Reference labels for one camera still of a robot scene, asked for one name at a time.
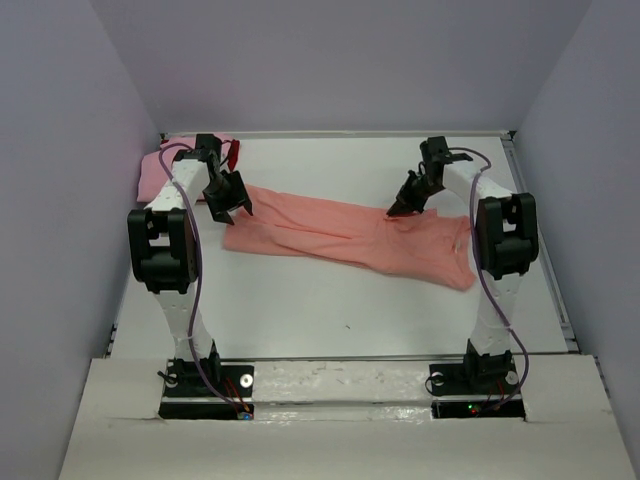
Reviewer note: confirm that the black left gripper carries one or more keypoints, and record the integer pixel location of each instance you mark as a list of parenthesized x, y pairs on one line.
[(238, 196)]

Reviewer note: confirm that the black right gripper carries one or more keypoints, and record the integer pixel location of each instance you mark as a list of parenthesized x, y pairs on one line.
[(406, 203)]

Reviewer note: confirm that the salmon orange t-shirt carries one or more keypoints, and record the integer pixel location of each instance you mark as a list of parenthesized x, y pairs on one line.
[(427, 247)]

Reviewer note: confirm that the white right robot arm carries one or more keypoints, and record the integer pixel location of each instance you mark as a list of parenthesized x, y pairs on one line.
[(505, 242)]

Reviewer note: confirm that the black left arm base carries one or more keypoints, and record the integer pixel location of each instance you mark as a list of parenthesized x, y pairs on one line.
[(186, 397)]

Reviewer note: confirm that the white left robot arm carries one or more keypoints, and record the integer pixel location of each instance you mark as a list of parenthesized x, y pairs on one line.
[(166, 252)]

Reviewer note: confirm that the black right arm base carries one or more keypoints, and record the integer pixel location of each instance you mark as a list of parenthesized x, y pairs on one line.
[(454, 397)]

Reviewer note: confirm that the folded dark red t-shirt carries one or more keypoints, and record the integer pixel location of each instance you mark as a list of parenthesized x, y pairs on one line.
[(202, 165)]

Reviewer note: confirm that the folded pink t-shirt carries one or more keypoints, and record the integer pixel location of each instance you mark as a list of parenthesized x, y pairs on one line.
[(152, 175)]

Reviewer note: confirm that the white foam front panel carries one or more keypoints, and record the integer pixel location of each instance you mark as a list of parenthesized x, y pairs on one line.
[(347, 420)]

